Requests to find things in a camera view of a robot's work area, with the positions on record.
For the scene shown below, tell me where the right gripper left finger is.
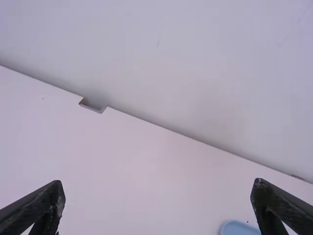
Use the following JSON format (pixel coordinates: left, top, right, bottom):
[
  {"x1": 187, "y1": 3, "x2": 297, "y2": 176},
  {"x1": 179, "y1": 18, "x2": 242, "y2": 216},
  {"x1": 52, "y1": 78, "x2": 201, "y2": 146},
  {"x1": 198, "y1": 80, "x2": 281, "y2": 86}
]
[{"x1": 0, "y1": 180, "x2": 66, "y2": 235}]

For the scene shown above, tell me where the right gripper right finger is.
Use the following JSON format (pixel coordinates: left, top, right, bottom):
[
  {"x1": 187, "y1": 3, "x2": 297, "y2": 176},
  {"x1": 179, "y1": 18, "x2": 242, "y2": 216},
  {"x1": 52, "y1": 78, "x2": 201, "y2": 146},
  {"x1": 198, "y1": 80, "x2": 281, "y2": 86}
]
[{"x1": 250, "y1": 178, "x2": 313, "y2": 235}]

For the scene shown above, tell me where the blue mat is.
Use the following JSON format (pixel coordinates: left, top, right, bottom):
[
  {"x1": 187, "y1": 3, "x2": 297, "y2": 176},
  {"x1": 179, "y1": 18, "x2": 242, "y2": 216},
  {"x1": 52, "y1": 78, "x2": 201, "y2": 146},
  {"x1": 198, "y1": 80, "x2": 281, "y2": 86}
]
[{"x1": 218, "y1": 220, "x2": 259, "y2": 235}]

